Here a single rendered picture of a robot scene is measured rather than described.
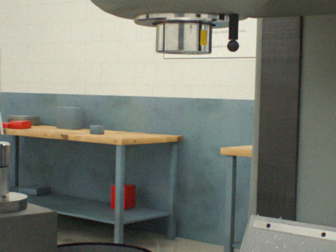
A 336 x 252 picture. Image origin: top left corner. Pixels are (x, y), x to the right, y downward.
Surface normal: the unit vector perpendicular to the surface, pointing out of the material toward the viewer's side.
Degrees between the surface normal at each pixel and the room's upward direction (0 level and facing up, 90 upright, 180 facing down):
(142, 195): 90
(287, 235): 63
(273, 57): 90
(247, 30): 90
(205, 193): 90
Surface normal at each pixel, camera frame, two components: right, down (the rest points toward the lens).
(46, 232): 0.64, 0.06
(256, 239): -0.55, -0.43
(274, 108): -0.63, 0.03
